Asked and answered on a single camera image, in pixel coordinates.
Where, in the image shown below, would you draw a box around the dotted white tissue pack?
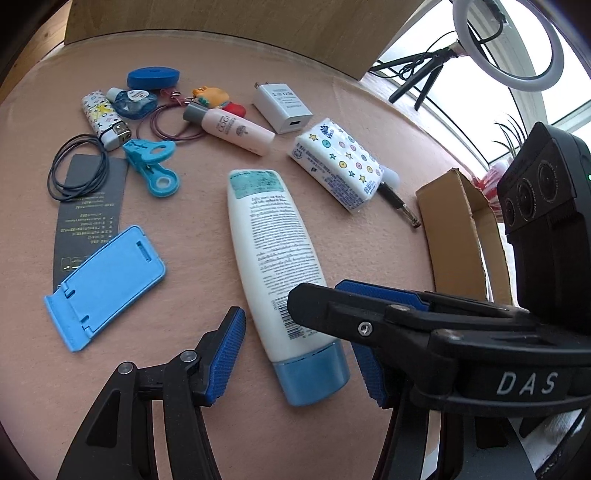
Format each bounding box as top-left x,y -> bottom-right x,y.
290,117 -> 385,214

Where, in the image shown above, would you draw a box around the purple hair ties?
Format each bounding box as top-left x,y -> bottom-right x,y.
148,102 -> 206,141

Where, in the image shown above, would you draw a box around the blue folding phone stand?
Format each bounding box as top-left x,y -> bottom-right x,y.
44,224 -> 167,354

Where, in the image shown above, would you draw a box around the black printed card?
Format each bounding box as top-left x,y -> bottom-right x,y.
52,154 -> 130,289

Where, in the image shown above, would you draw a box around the cartoon figure keychain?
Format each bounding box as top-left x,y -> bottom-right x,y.
173,85 -> 246,116

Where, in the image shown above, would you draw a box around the light blue plastic clip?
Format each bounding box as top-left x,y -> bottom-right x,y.
121,140 -> 182,198

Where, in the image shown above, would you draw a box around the patterned white lighter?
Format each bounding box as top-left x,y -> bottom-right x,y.
82,92 -> 132,151

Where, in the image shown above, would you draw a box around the white ring light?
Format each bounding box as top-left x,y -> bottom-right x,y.
452,0 -> 565,88

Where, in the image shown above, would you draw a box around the clear black pen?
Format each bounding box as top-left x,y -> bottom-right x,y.
376,180 -> 422,230

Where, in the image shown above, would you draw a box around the white blue-capped lotion tube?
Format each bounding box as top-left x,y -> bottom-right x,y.
226,169 -> 351,407

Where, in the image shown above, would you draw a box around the black cable loop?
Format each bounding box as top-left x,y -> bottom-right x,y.
48,134 -> 109,202

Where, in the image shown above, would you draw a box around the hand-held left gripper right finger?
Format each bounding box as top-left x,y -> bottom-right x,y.
353,342 -> 446,480

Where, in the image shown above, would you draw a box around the cardboard box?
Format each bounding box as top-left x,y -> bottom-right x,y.
414,167 -> 513,305

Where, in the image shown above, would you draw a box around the small pink bottle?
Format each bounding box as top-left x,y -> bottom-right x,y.
183,102 -> 275,157

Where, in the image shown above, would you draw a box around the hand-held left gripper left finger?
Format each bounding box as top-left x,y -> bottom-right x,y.
56,305 -> 247,480

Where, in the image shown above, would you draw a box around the wooden board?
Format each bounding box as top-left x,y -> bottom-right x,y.
65,0 -> 451,81

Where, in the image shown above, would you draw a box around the white wall charger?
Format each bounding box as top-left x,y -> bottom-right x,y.
252,82 -> 315,136

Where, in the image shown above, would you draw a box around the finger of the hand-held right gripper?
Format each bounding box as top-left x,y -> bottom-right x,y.
335,279 -> 529,324
287,282 -> 462,370

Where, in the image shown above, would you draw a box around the blue round tape measure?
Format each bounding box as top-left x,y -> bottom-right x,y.
127,67 -> 180,90

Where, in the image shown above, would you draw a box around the blue eye drop bottle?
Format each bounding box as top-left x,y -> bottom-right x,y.
106,88 -> 158,120

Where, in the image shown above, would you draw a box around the red white plant pot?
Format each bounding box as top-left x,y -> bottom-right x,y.
473,159 -> 511,213

